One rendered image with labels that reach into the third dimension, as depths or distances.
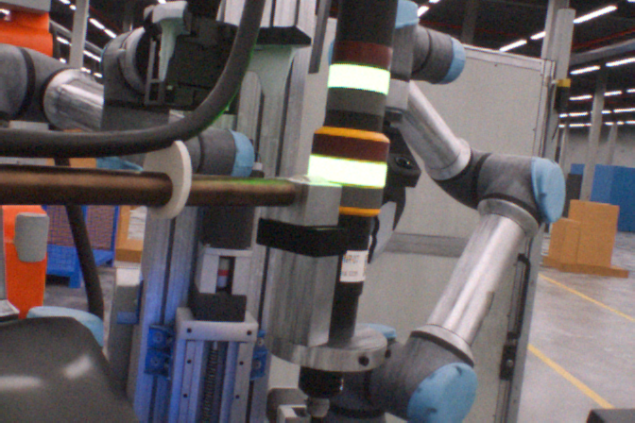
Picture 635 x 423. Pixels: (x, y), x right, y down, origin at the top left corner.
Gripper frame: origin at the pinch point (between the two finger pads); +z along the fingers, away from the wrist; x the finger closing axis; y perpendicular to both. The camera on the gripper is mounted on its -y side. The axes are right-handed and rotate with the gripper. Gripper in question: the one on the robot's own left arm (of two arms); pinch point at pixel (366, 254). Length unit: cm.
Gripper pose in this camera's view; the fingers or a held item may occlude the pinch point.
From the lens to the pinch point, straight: 96.6
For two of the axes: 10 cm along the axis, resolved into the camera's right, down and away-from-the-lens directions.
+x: -9.3, -1.0, -3.4
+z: -1.3, 9.9, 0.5
